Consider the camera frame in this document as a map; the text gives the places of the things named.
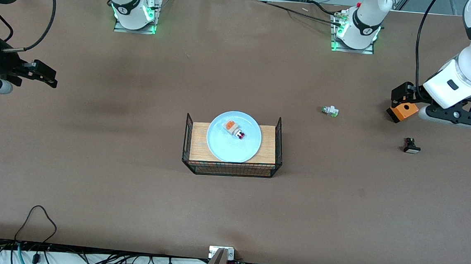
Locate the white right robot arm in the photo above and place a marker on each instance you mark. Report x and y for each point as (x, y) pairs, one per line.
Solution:
(130, 4)

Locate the metal base plate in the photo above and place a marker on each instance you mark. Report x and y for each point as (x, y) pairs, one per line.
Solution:
(367, 50)
(120, 27)

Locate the green and white push button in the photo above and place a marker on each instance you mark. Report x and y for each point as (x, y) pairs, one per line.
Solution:
(330, 111)

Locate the orange button box with hole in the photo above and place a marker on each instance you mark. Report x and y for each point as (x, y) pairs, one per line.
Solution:
(406, 111)

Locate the black button with white cap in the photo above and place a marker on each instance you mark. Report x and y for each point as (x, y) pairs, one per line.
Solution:
(411, 146)

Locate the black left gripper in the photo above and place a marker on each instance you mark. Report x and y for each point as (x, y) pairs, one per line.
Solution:
(406, 93)

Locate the light blue round plate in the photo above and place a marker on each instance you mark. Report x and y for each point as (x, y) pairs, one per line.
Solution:
(228, 146)

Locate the small white box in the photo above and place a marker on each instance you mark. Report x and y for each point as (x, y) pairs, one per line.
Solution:
(215, 250)

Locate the red push button orange block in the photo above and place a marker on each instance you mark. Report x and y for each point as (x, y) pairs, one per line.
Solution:
(234, 129)

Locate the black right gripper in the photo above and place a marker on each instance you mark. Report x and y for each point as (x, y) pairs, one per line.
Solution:
(3, 64)

